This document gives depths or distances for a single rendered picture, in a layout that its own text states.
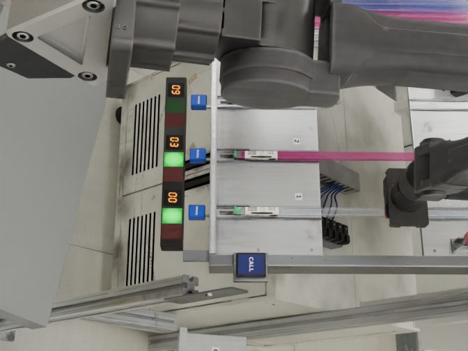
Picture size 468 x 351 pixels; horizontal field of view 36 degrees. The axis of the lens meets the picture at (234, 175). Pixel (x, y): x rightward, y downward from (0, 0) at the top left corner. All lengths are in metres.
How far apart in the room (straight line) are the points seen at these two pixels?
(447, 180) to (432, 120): 0.41
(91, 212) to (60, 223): 0.83
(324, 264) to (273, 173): 0.19
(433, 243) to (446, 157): 0.34
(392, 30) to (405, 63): 0.03
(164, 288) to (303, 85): 0.85
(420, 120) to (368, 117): 0.69
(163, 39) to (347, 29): 0.15
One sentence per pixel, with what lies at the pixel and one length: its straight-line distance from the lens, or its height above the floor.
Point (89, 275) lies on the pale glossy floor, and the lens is 2.01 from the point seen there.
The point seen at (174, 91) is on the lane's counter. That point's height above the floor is 0.65.
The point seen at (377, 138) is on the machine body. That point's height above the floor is 0.62.
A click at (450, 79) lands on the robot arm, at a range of 0.64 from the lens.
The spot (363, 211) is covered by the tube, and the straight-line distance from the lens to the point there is 1.32.
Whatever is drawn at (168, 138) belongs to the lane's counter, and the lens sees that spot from 1.37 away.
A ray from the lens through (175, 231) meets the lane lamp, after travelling 1.30.
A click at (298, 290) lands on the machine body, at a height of 0.62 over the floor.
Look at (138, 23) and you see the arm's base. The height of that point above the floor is 1.21.
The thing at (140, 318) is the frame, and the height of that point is 0.32.
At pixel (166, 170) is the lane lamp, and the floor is 0.65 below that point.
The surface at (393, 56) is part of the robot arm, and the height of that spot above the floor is 1.32.
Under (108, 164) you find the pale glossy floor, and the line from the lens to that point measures 2.13.
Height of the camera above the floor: 1.56
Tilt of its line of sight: 38 degrees down
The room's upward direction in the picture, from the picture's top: 73 degrees clockwise
